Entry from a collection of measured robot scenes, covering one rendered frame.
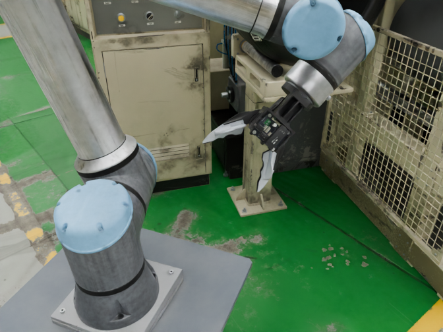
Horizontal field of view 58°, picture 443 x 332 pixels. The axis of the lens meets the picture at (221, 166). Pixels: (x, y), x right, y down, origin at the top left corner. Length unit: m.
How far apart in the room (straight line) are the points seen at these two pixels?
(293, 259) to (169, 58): 1.12
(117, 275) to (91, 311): 0.11
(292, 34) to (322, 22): 0.04
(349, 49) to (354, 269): 1.36
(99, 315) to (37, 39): 0.55
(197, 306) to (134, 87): 1.30
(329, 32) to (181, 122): 1.60
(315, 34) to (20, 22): 0.51
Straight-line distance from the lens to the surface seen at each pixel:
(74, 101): 0.86
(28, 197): 2.56
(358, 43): 0.79
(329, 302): 1.83
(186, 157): 2.25
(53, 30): 0.83
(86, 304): 0.93
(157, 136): 2.16
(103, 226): 0.77
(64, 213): 0.82
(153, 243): 1.15
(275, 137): 0.75
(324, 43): 0.62
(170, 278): 1.00
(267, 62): 1.52
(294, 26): 0.60
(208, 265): 1.08
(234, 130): 0.80
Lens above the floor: 1.37
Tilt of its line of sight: 32 degrees down
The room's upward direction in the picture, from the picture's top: straight up
